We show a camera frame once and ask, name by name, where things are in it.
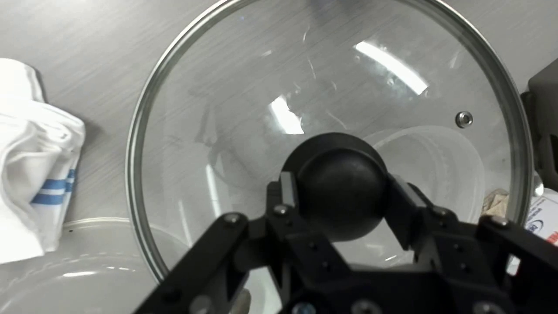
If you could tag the glass lid with black knob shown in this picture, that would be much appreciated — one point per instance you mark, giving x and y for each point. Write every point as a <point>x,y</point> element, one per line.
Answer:
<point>255,89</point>

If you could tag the dark grey tray box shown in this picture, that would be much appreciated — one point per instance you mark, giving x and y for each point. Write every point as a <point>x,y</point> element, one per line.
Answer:
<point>540,103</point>

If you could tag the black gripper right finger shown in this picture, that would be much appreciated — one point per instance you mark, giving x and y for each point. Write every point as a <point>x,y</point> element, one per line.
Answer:
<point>486,267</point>

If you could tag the white blue-striped cloth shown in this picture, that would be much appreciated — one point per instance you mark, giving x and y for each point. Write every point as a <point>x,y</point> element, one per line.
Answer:
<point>38,155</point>

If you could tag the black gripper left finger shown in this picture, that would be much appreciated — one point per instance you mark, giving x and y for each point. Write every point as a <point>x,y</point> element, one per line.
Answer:
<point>211,274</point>

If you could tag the red and white card box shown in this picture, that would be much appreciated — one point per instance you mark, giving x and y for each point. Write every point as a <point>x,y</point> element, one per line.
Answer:
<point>542,216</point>

